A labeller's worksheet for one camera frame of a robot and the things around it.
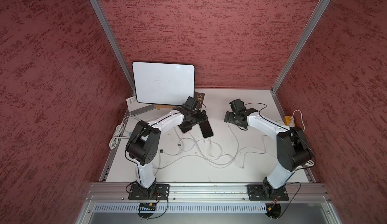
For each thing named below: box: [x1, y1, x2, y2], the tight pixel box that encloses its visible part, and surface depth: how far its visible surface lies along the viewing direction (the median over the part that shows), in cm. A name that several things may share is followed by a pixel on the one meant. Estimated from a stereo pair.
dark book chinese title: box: [194, 91, 206, 110], surface depth 116 cm
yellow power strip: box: [283, 115, 292, 127], surface depth 104 cm
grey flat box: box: [125, 96, 155, 116], surface depth 109 cm
